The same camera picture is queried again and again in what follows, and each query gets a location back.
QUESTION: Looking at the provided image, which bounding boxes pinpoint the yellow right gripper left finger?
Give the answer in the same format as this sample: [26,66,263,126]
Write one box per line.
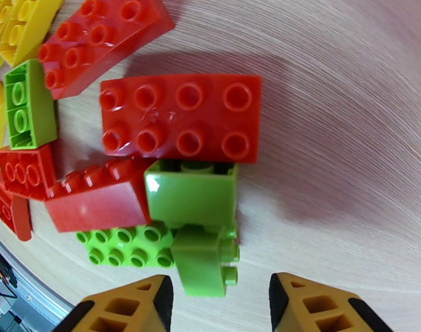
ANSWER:
[53,274,174,332]

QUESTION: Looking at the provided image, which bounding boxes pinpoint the small circuit board with wires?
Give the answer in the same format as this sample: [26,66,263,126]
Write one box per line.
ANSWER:
[0,242,19,297]

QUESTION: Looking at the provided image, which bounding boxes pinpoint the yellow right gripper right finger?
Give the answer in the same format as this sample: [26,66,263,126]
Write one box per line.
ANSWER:
[268,272,395,332]

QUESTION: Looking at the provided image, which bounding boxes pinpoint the red sloped lego brick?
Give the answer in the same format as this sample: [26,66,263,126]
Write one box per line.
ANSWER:
[44,157,155,234]

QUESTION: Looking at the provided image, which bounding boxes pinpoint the green 2x4 lego brick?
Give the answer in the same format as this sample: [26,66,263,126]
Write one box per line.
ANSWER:
[76,222,176,269]

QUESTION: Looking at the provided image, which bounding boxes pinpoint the small red curved lego brick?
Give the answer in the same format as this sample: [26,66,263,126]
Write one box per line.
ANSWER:
[0,173,33,242]

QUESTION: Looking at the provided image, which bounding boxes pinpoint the small green sloped lego brick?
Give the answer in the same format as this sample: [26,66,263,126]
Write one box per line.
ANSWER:
[4,59,58,150]

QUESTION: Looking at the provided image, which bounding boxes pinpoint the green cube lego brick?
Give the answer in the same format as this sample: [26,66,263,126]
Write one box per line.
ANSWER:
[143,159,240,231]

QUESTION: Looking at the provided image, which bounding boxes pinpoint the green 2x2 lego brick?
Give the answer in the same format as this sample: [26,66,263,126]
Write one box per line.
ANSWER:
[171,224,240,298]

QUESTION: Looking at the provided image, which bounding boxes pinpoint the aluminium table rail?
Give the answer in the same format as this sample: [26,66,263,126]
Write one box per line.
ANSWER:
[0,227,76,323]

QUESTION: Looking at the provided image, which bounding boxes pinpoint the scratched red 2x4 lego brick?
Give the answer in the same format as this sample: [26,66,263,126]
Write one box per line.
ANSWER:
[99,74,263,165]

